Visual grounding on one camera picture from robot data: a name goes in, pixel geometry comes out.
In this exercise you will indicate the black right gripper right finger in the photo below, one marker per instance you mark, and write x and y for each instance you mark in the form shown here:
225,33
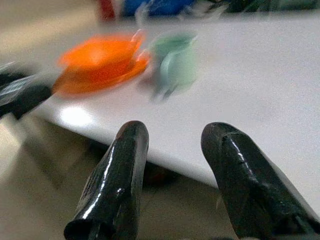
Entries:
245,180

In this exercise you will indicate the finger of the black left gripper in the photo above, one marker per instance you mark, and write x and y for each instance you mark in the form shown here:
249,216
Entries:
25,97

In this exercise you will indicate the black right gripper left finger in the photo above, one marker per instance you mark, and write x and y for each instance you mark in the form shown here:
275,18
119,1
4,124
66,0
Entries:
117,175

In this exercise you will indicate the orange plastic bowl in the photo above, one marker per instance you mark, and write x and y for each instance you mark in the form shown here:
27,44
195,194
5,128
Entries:
100,65

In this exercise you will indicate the red and white box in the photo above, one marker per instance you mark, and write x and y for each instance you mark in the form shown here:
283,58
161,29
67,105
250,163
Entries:
107,8

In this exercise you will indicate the light green cup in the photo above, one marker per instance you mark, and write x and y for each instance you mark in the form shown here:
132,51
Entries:
177,62

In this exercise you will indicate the blue box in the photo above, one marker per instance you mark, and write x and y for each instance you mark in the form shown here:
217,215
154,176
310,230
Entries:
155,6

